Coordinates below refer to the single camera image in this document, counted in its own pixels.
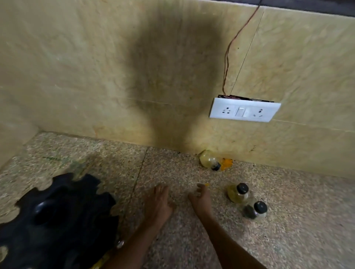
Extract person's right hand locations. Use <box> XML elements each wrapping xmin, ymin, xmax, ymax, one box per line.
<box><xmin>188</xmin><ymin>183</ymin><xmax>213</xmax><ymax>218</ymax></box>

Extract person's left hand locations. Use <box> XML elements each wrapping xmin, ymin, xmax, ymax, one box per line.
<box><xmin>144</xmin><ymin>184</ymin><xmax>176</xmax><ymax>227</ymax></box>

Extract person's left forearm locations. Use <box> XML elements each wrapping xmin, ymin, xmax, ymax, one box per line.
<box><xmin>103</xmin><ymin>220</ymin><xmax>167</xmax><ymax>269</ymax></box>

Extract person's right forearm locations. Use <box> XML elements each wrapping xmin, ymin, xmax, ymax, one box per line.
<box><xmin>197</xmin><ymin>212</ymin><xmax>267</xmax><ymax>269</ymax></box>

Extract tipped-over jar with pale contents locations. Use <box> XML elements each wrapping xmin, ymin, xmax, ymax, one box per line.
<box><xmin>199</xmin><ymin>150</ymin><xmax>221</xmax><ymax>171</ymax></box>

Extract jar with yellow contents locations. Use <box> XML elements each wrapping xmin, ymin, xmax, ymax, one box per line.
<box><xmin>227</xmin><ymin>183</ymin><xmax>250</xmax><ymax>203</ymax></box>

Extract jar with dark contents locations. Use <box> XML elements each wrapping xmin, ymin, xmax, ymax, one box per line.
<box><xmin>243</xmin><ymin>201</ymin><xmax>268</xmax><ymax>220</ymax></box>

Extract yellow object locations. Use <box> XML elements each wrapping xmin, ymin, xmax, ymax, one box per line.
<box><xmin>90</xmin><ymin>251</ymin><xmax>111</xmax><ymax>269</ymax></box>

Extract black stove burner top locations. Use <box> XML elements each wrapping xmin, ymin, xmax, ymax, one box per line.
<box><xmin>0</xmin><ymin>173</ymin><xmax>120</xmax><ymax>269</ymax></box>

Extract black socket back box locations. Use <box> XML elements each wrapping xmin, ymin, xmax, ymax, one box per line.
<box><xmin>218</xmin><ymin>95</ymin><xmax>275</xmax><ymax>103</ymax></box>

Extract white switch socket plate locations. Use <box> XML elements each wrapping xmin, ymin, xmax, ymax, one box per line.
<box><xmin>209</xmin><ymin>97</ymin><xmax>281</xmax><ymax>123</ymax></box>

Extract red electric wire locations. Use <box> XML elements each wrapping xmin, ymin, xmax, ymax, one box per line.
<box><xmin>222</xmin><ymin>0</ymin><xmax>262</xmax><ymax>97</ymax></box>

